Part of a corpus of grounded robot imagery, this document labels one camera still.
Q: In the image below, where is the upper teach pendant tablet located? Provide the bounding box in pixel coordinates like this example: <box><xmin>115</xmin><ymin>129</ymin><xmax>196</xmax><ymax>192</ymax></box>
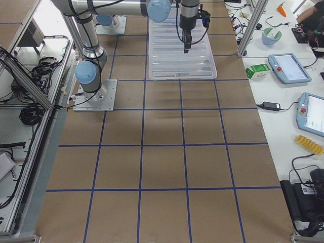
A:
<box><xmin>268</xmin><ymin>53</ymin><xmax>312</xmax><ymax>84</ymax></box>

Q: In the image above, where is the yellow ridged toy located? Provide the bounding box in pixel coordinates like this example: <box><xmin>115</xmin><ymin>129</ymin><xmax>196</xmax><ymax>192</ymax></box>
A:
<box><xmin>295</xmin><ymin>135</ymin><xmax>323</xmax><ymax>155</ymax></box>

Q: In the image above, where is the lower teach pendant tablet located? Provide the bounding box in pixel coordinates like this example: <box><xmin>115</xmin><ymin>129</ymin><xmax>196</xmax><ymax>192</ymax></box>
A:
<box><xmin>296</xmin><ymin>92</ymin><xmax>324</xmax><ymax>137</ymax></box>

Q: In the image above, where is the green white milk carton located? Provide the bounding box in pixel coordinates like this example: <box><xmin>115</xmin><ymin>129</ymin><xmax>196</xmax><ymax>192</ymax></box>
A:
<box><xmin>246</xmin><ymin>63</ymin><xmax>270</xmax><ymax>79</ymax></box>

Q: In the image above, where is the black power adapter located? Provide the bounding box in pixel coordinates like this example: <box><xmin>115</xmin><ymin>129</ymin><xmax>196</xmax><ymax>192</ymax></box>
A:
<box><xmin>256</xmin><ymin>101</ymin><xmax>281</xmax><ymax>111</ymax></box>

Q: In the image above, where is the black device with cables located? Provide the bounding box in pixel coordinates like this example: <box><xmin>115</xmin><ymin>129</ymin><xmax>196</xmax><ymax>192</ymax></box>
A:
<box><xmin>280</xmin><ymin>169</ymin><xmax>323</xmax><ymax>237</ymax></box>

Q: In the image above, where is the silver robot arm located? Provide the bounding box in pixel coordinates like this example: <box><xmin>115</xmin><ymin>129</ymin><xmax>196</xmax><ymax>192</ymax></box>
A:
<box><xmin>96</xmin><ymin>14</ymin><xmax>119</xmax><ymax>29</ymax></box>
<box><xmin>53</xmin><ymin>1</ymin><xmax>211</xmax><ymax>104</ymax></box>

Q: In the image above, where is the person in black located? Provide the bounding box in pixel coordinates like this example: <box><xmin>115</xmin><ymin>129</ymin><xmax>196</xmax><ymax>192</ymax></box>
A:
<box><xmin>297</xmin><ymin>1</ymin><xmax>323</xmax><ymax>48</ymax></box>

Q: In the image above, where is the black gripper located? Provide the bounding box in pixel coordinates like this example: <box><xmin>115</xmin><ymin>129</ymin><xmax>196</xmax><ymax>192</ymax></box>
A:
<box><xmin>179</xmin><ymin>0</ymin><xmax>211</xmax><ymax>54</ymax></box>

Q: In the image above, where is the green blue bowl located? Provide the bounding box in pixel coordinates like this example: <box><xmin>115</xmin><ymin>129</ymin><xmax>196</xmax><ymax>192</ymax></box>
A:
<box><xmin>261</xmin><ymin>27</ymin><xmax>282</xmax><ymax>45</ymax></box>

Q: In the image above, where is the teach pendant tablet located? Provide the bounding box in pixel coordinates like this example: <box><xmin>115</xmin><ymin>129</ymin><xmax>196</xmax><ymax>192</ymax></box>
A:
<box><xmin>268</xmin><ymin>53</ymin><xmax>312</xmax><ymax>84</ymax></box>
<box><xmin>296</xmin><ymin>92</ymin><xmax>324</xmax><ymax>137</ymax></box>

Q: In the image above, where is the orange toy carrot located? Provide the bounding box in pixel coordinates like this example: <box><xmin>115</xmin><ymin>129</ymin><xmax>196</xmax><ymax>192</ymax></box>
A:
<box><xmin>277</xmin><ymin>2</ymin><xmax>287</xmax><ymax>17</ymax></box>

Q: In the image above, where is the coiled black cable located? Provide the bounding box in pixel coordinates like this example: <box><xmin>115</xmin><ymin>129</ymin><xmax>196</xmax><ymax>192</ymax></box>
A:
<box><xmin>19</xmin><ymin>104</ymin><xmax>44</xmax><ymax>126</ymax></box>

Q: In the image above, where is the grey control box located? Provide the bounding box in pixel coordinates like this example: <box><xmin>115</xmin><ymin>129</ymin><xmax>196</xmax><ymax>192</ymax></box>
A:
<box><xmin>16</xmin><ymin>18</ymin><xmax>45</xmax><ymax>55</ymax></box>

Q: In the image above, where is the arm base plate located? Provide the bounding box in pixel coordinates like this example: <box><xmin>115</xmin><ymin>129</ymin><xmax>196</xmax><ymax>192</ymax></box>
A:
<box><xmin>95</xmin><ymin>14</ymin><xmax>127</xmax><ymax>35</ymax></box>
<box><xmin>72</xmin><ymin>79</ymin><xmax>117</xmax><ymax>112</ymax></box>

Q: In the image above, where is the aluminium frame post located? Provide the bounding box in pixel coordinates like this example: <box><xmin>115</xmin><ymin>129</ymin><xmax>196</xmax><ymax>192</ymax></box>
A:
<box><xmin>237</xmin><ymin>0</ymin><xmax>268</xmax><ymax>58</ymax></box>

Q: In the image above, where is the clear plastic box lid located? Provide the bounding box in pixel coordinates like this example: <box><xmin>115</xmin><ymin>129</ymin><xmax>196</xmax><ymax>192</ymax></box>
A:
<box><xmin>148</xmin><ymin>4</ymin><xmax>217</xmax><ymax>80</ymax></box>

